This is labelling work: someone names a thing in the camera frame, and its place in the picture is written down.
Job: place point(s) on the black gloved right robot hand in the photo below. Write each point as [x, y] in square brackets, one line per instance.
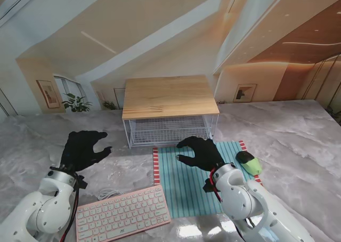
[205, 154]

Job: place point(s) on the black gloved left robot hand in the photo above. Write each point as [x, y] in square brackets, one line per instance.
[82, 154]

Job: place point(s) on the teal striped mouse pad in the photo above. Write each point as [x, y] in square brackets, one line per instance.
[181, 188]

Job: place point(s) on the pink white keyboard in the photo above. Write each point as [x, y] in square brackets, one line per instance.
[120, 215]

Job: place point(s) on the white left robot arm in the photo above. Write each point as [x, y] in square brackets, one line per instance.
[40, 210]

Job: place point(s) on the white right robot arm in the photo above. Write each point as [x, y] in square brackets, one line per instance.
[245, 199]

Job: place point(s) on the small green object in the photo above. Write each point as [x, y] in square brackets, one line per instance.
[253, 167]

